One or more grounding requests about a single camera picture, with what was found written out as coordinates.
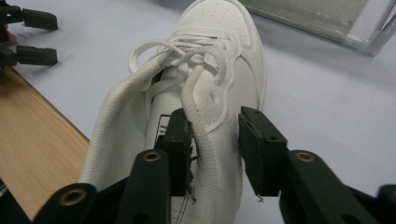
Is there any pale grey-blue mat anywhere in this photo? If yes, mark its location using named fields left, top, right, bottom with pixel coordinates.
left=0, top=0, right=396, bottom=224

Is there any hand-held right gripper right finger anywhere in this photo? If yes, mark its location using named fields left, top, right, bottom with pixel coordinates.
left=237, top=105, right=380, bottom=224

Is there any two-tier metal shoe rack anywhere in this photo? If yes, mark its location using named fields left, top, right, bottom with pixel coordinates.
left=239, top=0, right=396, bottom=59

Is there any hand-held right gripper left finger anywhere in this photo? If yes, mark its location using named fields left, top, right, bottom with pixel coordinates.
left=115, top=106, right=194, bottom=224

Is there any white lace-up sneaker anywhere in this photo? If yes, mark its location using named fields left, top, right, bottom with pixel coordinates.
left=78, top=0, right=267, bottom=224

